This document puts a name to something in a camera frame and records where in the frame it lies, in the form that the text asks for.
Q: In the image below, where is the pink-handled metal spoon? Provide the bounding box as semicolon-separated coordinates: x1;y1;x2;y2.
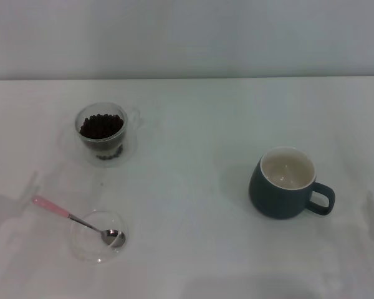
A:
31;195;127;249

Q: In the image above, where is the dark teal ceramic mug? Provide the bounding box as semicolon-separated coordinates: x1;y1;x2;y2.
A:
248;146;336;221

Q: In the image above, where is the pile of dark coffee beans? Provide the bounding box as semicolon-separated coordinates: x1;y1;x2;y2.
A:
79;113;125;147

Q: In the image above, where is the small clear glass dish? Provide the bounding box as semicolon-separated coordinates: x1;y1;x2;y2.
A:
69;210;130;265

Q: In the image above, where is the clear glass saucer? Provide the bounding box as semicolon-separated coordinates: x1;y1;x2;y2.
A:
60;124;139;169

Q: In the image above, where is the clear double-wall glass cup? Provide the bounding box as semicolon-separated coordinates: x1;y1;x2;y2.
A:
74;102;141;160

